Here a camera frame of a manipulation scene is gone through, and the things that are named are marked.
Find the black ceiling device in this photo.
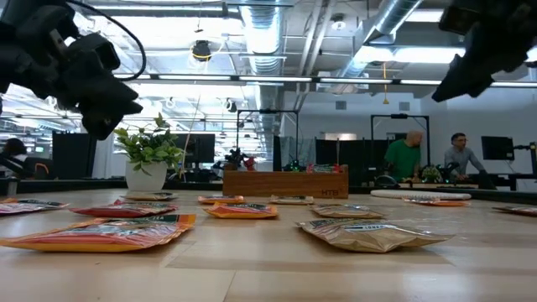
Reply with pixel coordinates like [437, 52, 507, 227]
[191, 39, 213, 63]

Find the wooden compartment tea box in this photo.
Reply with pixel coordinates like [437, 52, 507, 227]
[222, 164, 350, 200]

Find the green plant in white pot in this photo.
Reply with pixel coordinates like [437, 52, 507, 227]
[112, 112, 185, 193]

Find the long ceiling light strip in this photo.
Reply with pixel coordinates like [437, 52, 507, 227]
[112, 73, 537, 88]

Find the silver round ventilation duct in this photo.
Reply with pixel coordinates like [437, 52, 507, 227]
[238, 0, 290, 76]
[335, 0, 425, 79]

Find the black computer monitor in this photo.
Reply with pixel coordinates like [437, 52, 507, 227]
[174, 133, 216, 171]
[481, 135, 515, 161]

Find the person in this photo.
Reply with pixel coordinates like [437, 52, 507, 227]
[383, 129, 424, 182]
[0, 137, 30, 180]
[443, 132, 487, 180]

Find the large black panel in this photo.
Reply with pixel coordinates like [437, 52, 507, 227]
[51, 131, 98, 180]

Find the black aluminium rig frame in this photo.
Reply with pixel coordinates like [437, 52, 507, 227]
[0, 178, 537, 206]

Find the small green background plant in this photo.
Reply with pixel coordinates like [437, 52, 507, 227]
[421, 165, 444, 185]

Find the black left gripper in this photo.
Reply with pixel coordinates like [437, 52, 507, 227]
[0, 41, 144, 118]

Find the yellow hanging cord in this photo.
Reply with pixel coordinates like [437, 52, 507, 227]
[381, 61, 390, 105]

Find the black metal gantry frame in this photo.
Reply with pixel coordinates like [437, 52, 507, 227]
[236, 109, 300, 171]
[370, 113, 430, 169]

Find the black office chair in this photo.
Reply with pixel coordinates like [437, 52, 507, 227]
[23, 157, 58, 180]

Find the grey metal cylinder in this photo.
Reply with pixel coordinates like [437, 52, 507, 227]
[6, 175, 21, 197]

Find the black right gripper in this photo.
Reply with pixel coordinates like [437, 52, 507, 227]
[431, 12, 537, 103]

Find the black left camera cable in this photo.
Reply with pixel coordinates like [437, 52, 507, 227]
[66, 0, 148, 82]

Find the red strawberry tea bag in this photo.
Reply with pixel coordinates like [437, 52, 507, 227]
[305, 164, 341, 174]

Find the dark partition screen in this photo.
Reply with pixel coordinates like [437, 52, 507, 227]
[314, 138, 391, 185]

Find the small black background robot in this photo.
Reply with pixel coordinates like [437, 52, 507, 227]
[224, 147, 248, 171]

